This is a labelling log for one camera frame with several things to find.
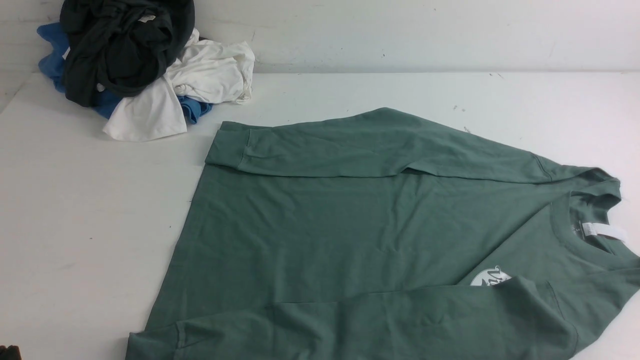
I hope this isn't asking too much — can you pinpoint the blue crumpled garment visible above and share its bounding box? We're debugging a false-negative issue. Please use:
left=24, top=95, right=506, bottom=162
left=36, top=22, right=214, bottom=125

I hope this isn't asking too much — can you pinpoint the green long-sleeved shirt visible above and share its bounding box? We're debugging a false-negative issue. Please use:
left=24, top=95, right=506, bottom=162
left=125, top=108, right=639, bottom=360

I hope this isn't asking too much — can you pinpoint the white crumpled garment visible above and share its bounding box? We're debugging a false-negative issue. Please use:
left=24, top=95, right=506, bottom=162
left=103, top=30, right=256, bottom=142

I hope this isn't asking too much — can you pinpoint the black crumpled garment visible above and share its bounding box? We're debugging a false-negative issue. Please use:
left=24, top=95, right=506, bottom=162
left=59, top=0, right=195, bottom=107

